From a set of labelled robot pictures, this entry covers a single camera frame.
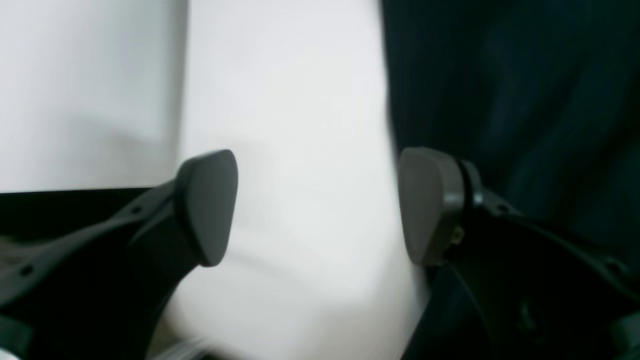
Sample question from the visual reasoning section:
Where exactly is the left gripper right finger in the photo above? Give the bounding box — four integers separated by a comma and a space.
398, 147, 639, 360

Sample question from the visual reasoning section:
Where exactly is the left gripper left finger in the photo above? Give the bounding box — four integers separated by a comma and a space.
1, 149, 239, 360

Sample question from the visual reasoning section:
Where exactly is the black T-shirt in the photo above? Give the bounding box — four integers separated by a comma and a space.
381, 0, 640, 274

